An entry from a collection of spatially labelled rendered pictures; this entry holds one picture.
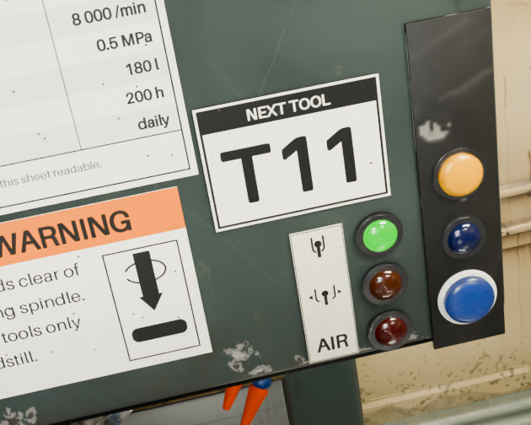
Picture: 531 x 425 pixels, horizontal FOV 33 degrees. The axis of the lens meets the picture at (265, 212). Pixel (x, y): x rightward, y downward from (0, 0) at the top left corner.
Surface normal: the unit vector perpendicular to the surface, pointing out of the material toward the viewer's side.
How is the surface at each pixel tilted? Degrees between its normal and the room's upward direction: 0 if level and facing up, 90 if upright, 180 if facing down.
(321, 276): 90
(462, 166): 86
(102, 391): 90
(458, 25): 90
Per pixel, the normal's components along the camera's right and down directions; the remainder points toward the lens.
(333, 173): 0.16, 0.40
